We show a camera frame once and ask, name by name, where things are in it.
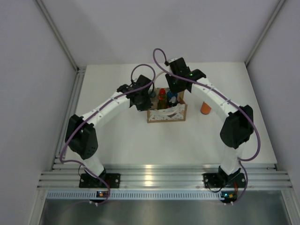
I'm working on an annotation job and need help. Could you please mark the yellow bottle red cap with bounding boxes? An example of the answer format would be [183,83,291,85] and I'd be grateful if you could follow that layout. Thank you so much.
[157,88,167,110]

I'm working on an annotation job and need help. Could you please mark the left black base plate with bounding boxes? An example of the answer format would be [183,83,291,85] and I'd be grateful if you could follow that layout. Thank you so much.
[79,173,120,188]

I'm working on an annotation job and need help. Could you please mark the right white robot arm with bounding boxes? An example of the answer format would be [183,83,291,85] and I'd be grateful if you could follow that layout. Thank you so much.
[165,58,257,187]

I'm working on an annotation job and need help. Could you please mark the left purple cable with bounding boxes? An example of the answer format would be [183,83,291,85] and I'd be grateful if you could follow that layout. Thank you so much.
[60,63,156,207]

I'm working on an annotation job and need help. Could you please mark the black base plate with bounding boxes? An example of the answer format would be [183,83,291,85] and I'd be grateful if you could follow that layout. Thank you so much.
[203,173,246,189]
[79,173,120,188]

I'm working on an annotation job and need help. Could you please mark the clear bottle dark cap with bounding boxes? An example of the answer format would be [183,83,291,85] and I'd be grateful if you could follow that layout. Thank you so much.
[149,91,157,107]

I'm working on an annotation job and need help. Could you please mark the burlap canvas tote bag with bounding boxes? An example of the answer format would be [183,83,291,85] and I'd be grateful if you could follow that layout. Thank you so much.
[147,86,188,123]

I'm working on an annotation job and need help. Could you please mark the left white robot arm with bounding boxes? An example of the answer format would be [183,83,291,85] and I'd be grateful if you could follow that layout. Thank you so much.
[63,75,154,188]

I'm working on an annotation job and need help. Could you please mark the aluminium rail frame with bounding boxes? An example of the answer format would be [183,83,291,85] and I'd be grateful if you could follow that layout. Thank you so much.
[38,62,292,190]

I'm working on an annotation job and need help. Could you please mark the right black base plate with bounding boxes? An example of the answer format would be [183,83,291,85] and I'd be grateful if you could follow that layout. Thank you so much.
[203,173,246,189]

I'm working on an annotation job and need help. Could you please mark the perforated cable duct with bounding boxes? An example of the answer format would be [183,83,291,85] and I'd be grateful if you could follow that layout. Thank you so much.
[46,190,224,200]

